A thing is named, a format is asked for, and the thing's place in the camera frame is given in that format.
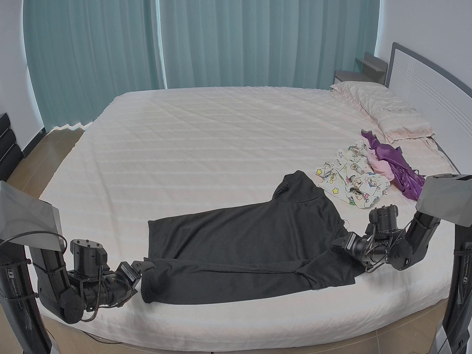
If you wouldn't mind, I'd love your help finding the blue-green curtain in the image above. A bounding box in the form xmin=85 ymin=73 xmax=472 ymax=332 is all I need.
xmin=159 ymin=0 xmax=381 ymax=89
xmin=23 ymin=0 xmax=166 ymax=131

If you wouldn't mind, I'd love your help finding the cream pillow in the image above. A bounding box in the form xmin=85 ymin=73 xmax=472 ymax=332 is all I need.
xmin=329 ymin=81 xmax=436 ymax=144

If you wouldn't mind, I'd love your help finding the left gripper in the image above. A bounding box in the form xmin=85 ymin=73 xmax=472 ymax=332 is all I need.
xmin=99 ymin=258 xmax=156 ymax=306

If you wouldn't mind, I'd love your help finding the black chest of drawers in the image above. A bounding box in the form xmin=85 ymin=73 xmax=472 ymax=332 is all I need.
xmin=0 ymin=113 xmax=23 ymax=178

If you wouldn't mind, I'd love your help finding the white printed pyjama garment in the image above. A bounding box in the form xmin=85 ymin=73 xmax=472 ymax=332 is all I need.
xmin=314 ymin=142 xmax=391 ymax=209

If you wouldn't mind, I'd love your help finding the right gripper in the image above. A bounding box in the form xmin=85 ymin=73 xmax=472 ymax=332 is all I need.
xmin=331 ymin=233 xmax=374 ymax=268

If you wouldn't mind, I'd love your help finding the purple garment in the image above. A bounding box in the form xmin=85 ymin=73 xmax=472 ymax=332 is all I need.
xmin=361 ymin=129 xmax=426 ymax=200

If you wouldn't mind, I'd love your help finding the grey bedside table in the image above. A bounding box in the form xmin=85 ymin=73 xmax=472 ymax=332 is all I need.
xmin=334 ymin=52 xmax=388 ymax=85

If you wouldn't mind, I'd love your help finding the black cable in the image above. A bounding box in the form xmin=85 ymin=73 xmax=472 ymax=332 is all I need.
xmin=0 ymin=232 xmax=68 ymax=253

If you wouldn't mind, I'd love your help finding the black T-shirt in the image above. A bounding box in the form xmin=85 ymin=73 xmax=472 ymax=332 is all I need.
xmin=141 ymin=171 xmax=364 ymax=305

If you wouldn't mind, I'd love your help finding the pink garment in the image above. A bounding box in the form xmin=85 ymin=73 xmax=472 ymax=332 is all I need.
xmin=366 ymin=149 xmax=396 ymax=181

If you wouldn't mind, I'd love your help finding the bed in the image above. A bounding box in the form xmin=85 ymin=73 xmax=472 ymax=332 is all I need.
xmin=37 ymin=42 xmax=472 ymax=346

